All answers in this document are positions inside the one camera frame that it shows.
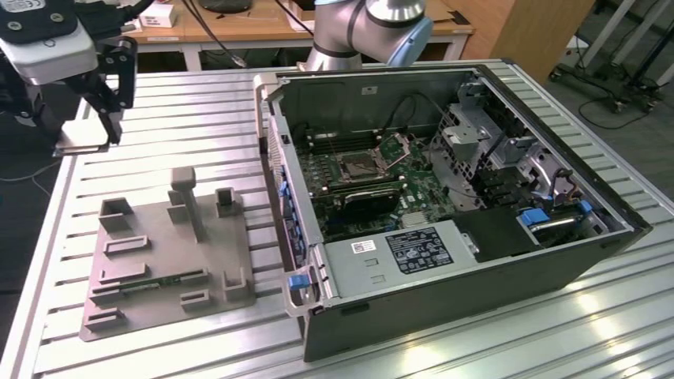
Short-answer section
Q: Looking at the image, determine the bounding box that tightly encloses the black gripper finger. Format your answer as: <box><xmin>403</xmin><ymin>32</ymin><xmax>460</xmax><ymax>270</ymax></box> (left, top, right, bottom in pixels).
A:
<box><xmin>77</xmin><ymin>36</ymin><xmax>140</xmax><ymax>146</ymax></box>

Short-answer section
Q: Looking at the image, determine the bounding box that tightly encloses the silver CPU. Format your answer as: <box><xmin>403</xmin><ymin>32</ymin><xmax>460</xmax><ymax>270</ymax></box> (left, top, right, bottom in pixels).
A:
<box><xmin>50</xmin><ymin>117</ymin><xmax>110</xmax><ymax>158</ymax></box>

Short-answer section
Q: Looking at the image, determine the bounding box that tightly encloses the black RAM slot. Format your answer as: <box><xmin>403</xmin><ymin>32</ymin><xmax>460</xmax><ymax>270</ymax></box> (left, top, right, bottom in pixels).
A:
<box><xmin>309</xmin><ymin>144</ymin><xmax>381</xmax><ymax>154</ymax></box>
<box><xmin>306</xmin><ymin>131</ymin><xmax>377</xmax><ymax>140</ymax></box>
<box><xmin>308</xmin><ymin>140</ymin><xmax>380</xmax><ymax>148</ymax></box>
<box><xmin>306</xmin><ymin>135</ymin><xmax>378</xmax><ymax>144</ymax></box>

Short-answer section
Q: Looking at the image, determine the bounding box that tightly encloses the CPU socket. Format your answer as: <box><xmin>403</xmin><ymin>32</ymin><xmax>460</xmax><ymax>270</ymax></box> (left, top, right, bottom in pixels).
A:
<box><xmin>334</xmin><ymin>151</ymin><xmax>394</xmax><ymax>186</ymax></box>

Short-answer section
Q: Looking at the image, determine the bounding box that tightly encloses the white labelled box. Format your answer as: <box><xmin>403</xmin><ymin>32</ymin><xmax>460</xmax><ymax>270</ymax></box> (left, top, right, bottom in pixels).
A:
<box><xmin>137</xmin><ymin>2</ymin><xmax>177</xmax><ymax>29</ymax></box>

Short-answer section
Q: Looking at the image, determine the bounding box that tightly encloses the black round base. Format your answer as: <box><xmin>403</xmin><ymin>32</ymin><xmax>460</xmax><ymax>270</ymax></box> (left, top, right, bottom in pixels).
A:
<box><xmin>201</xmin><ymin>0</ymin><xmax>253</xmax><ymax>12</ymax></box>

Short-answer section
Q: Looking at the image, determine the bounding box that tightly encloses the wooden desk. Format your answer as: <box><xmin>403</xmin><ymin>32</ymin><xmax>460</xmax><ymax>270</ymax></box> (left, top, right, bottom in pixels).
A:
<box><xmin>122</xmin><ymin>0</ymin><xmax>476</xmax><ymax>73</ymax></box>

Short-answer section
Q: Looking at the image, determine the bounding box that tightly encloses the white open box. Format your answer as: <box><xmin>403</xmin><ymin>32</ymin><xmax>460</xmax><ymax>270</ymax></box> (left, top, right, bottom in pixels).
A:
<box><xmin>281</xmin><ymin>0</ymin><xmax>317</xmax><ymax>32</ymax></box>

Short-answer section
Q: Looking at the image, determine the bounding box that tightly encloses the grey parts rack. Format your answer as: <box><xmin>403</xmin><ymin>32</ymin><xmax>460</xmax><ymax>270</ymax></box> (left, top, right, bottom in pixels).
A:
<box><xmin>77</xmin><ymin>165</ymin><xmax>258</xmax><ymax>343</ymax></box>

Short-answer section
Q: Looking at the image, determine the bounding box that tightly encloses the green RAM stick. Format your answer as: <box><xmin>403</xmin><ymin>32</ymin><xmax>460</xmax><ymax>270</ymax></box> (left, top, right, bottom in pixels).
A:
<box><xmin>118</xmin><ymin>275</ymin><xmax>186</xmax><ymax>296</ymax></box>

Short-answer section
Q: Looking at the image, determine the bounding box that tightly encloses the metal socket cover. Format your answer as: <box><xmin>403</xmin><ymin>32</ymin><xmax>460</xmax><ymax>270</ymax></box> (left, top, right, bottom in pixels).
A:
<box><xmin>374</xmin><ymin>132</ymin><xmax>412</xmax><ymax>169</ymax></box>

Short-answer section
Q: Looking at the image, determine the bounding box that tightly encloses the black expansion card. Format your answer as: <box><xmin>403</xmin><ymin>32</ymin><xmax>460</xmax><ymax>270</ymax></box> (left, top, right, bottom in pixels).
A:
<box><xmin>333</xmin><ymin>188</ymin><xmax>401</xmax><ymax>224</ymax></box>

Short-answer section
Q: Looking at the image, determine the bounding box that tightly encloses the green motherboard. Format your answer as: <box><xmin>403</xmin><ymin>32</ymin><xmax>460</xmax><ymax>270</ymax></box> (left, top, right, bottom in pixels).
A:
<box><xmin>293</xmin><ymin>129</ymin><xmax>459</xmax><ymax>244</ymax></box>

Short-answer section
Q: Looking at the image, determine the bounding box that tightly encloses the metal drive cage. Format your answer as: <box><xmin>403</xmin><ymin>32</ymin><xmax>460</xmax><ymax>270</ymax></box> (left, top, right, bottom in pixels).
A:
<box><xmin>428</xmin><ymin>73</ymin><xmax>532</xmax><ymax>210</ymax></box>

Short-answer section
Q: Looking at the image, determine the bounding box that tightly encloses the small silver heatsink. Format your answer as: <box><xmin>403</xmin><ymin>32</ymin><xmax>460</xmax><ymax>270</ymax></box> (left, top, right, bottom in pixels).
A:
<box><xmin>401</xmin><ymin>212</ymin><xmax>441</xmax><ymax>228</ymax></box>

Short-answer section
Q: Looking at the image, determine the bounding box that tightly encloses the grey power supply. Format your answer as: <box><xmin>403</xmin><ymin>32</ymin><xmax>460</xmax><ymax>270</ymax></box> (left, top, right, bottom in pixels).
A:
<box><xmin>321</xmin><ymin>220</ymin><xmax>480</xmax><ymax>299</ymax></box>

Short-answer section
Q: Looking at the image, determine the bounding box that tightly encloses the wooden cabinet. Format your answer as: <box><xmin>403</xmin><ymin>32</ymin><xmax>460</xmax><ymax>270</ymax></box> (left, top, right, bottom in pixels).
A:
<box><xmin>461</xmin><ymin>0</ymin><xmax>599</xmax><ymax>86</ymax></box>

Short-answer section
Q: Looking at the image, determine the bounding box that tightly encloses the black plastic shroud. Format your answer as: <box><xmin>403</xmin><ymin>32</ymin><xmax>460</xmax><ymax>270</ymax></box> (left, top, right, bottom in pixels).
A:
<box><xmin>452</xmin><ymin>207</ymin><xmax>543</xmax><ymax>264</ymax></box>

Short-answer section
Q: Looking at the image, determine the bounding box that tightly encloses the black open PC case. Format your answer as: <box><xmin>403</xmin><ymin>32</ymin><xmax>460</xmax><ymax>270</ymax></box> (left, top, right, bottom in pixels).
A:
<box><xmin>250</xmin><ymin>62</ymin><xmax>653</xmax><ymax>363</ymax></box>

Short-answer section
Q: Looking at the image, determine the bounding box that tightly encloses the blue disk carrier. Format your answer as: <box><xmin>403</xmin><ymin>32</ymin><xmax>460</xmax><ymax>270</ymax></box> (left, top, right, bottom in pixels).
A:
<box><xmin>516</xmin><ymin>201</ymin><xmax>593</xmax><ymax>242</ymax></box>

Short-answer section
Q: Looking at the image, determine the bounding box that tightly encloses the black wheeled base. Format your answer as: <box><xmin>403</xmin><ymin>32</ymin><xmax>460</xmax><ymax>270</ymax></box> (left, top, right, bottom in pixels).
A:
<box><xmin>547</xmin><ymin>61</ymin><xmax>667</xmax><ymax>116</ymax></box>

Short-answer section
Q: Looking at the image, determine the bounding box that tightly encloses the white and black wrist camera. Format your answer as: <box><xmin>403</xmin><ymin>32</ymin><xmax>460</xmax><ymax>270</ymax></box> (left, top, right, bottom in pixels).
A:
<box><xmin>0</xmin><ymin>0</ymin><xmax>100</xmax><ymax>86</ymax></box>

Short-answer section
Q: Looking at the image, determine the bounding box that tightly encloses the black camera cable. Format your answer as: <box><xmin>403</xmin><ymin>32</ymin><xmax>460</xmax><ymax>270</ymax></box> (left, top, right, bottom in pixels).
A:
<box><xmin>116</xmin><ymin>0</ymin><xmax>157</xmax><ymax>21</ymax></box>

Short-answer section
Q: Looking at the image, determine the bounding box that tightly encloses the thin cable with metal plug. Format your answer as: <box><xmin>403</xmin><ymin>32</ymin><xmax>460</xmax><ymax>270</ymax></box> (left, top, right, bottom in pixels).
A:
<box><xmin>181</xmin><ymin>0</ymin><xmax>246</xmax><ymax>67</ymax></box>

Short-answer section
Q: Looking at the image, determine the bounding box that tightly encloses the black looped case cable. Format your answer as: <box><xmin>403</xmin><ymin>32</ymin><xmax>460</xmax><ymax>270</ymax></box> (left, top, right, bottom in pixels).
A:
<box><xmin>380</xmin><ymin>92</ymin><xmax>449</xmax><ymax>131</ymax></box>

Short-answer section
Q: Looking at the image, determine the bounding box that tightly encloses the white metal frame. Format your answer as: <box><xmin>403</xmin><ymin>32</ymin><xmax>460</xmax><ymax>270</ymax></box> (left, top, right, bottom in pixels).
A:
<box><xmin>565</xmin><ymin>0</ymin><xmax>674</xmax><ymax>86</ymax></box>

